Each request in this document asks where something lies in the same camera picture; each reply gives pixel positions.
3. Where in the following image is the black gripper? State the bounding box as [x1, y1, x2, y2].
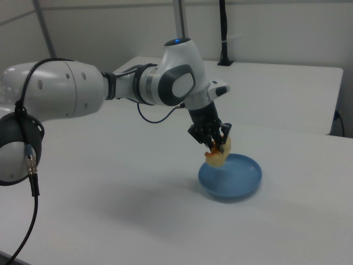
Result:
[188, 100, 233, 155]

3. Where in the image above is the orange glazed bread piece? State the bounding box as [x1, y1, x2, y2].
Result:
[204, 135, 233, 168]

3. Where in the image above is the blue round plate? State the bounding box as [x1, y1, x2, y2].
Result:
[198, 153, 263, 204]

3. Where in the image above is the thin blue cable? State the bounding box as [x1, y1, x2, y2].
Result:
[136, 102, 186, 124]

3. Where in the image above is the black camera stand pole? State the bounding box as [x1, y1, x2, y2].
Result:
[217, 0, 236, 67]

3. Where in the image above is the grey metal frame post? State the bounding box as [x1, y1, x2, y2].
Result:
[173, 0, 186, 42]
[31, 0, 57, 58]

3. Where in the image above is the dark hanging wall cable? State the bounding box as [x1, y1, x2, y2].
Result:
[333, 109, 346, 137]

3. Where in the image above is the black cable with plugs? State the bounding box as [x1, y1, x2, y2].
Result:
[0, 57, 76, 265]

